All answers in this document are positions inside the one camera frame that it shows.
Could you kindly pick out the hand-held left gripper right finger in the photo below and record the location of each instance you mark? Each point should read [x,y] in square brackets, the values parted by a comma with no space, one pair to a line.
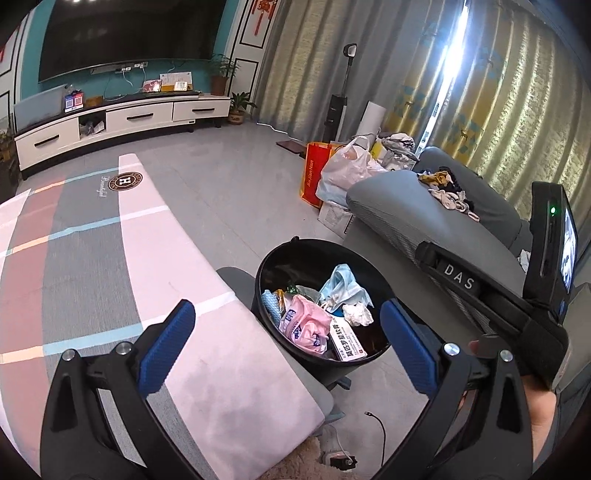
[408,350]

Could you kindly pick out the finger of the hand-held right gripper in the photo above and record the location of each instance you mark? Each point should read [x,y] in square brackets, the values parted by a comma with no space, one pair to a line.
[427,256]

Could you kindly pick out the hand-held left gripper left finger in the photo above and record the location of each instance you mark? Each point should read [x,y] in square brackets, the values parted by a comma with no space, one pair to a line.
[168,350]

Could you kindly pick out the white medicine box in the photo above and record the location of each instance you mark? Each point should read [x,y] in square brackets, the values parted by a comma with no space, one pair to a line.
[349,339]

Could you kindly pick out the white tissue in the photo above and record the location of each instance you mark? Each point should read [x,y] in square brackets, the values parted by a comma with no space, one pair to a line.
[358,314]

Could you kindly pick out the blue face mask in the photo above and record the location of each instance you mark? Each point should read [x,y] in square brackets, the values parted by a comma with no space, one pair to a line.
[344,284]

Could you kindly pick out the pink packet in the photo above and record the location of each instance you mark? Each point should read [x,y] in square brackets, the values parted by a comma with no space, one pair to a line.
[304,325]

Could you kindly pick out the dark round trash bin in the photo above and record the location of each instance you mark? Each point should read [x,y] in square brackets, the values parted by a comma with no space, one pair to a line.
[277,272]

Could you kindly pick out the person's right hand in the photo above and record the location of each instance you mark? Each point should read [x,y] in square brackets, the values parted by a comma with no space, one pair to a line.
[542,415]

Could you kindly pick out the grey sofa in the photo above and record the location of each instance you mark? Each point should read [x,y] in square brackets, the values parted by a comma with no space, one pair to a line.
[397,217]

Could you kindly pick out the pile of socks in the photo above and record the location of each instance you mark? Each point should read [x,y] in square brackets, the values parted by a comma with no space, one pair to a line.
[450,194]

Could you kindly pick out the white cardboard box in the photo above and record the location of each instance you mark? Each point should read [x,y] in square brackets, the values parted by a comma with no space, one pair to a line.
[334,219]

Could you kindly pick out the pile of clothes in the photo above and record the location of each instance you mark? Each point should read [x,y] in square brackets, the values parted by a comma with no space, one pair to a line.
[397,145]

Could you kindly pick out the large white shopping bag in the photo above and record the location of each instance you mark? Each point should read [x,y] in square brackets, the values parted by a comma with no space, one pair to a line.
[346,170]

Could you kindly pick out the white charger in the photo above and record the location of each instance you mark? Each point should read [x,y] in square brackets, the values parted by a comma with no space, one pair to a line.
[339,459]

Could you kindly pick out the orange shopping bag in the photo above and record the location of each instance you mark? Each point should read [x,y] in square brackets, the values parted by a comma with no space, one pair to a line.
[318,175]

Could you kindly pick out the white roll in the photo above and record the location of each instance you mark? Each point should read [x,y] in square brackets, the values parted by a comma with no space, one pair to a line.
[371,120]

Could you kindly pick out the beige fluffy rug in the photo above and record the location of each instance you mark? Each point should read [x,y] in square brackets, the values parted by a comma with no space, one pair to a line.
[295,464]

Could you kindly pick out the beige curtain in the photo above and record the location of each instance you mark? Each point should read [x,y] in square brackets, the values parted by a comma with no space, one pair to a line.
[508,115]

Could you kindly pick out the black upright vacuum cleaner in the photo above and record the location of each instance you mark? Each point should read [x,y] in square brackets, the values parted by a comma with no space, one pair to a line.
[334,115]

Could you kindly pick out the dark floor mat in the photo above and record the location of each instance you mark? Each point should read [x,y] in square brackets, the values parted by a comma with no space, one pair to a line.
[292,147]

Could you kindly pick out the white tv cabinet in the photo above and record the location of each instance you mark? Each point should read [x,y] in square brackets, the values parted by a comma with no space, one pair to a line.
[129,120]

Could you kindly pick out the small potted floor plant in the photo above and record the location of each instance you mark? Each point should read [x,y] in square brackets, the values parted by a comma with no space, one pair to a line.
[241,107]

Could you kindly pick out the large potted plant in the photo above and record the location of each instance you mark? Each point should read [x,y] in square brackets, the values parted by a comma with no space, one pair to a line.
[7,152]

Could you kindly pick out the red box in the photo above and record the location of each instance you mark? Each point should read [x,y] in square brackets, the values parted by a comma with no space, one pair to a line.
[152,86]

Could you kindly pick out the blue red sign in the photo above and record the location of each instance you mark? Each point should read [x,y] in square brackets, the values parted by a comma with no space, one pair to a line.
[74,101]

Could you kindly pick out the desk calendar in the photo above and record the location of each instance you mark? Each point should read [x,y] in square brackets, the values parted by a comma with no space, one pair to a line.
[175,82]

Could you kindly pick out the potted plant on cabinet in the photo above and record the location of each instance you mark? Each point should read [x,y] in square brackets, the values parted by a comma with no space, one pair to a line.
[221,71]

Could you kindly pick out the black television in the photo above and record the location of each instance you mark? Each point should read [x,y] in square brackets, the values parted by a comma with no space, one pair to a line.
[129,32]

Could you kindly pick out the red knot wall ornament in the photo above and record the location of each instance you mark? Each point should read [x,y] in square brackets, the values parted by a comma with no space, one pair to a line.
[262,16]

